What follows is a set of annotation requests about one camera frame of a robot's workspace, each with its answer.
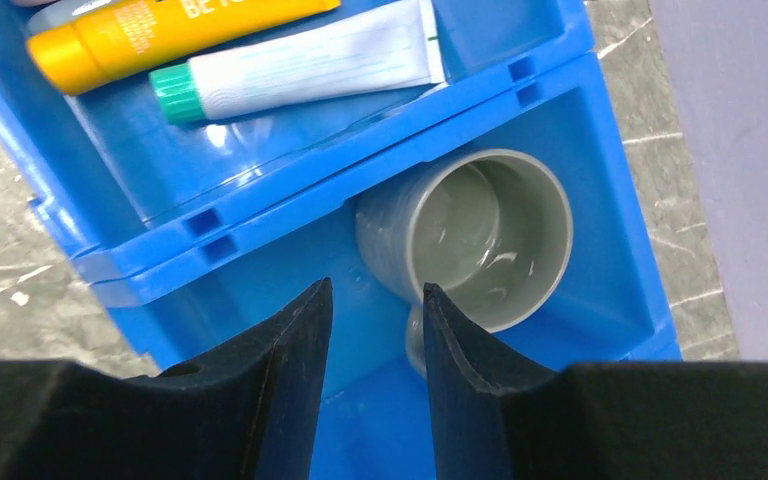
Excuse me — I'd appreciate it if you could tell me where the blue left storage bin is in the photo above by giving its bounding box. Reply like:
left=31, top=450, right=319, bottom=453
left=0, top=1, right=594, bottom=258

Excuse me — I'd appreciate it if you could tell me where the white toothpaste tube green cap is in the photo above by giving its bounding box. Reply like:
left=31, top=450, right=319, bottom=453
left=149, top=1, right=445, bottom=124

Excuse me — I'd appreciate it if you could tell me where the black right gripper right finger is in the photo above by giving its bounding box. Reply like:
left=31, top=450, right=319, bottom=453
left=423, top=283, right=768, bottom=479

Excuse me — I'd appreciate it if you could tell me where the blue middle storage bin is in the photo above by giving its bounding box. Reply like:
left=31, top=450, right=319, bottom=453
left=75, top=57, right=679, bottom=479

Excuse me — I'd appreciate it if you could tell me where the yellow orange tube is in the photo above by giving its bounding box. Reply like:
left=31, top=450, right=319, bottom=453
left=26, top=0, right=341, bottom=96

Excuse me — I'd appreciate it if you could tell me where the blue storage bin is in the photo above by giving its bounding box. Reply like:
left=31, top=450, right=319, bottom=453
left=75, top=57, right=679, bottom=479
left=0, top=1, right=594, bottom=258

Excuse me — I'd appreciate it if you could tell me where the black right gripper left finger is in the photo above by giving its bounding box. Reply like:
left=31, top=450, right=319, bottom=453
left=0, top=278, right=333, bottom=479

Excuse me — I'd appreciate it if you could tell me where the grey ceramic mug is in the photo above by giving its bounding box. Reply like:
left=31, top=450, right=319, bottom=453
left=355, top=148, right=574, bottom=375

